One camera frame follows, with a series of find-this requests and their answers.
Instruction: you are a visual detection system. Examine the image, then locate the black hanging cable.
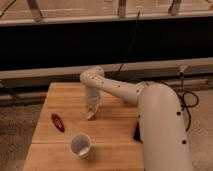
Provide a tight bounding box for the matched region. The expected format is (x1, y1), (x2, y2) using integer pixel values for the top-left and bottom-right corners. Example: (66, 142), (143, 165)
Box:
(114, 9), (141, 79)

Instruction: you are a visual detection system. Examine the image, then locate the white paper cup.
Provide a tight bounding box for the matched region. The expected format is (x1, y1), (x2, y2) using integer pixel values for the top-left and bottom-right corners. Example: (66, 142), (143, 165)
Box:
(69, 133), (91, 158)

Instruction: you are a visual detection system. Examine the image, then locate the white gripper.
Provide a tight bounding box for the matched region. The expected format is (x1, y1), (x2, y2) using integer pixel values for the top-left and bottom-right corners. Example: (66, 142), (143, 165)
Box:
(86, 87), (101, 113)

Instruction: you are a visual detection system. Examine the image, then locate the black window ledge panel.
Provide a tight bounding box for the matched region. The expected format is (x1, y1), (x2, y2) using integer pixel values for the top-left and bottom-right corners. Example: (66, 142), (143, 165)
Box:
(0, 17), (213, 71)

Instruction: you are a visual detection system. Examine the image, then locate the dark red oblong object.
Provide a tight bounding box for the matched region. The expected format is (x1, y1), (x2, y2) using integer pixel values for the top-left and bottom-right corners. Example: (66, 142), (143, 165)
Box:
(51, 114), (65, 132)

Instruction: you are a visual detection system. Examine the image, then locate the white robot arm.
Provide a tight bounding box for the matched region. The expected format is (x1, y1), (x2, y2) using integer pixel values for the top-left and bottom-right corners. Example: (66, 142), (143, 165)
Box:
(80, 67), (193, 171)

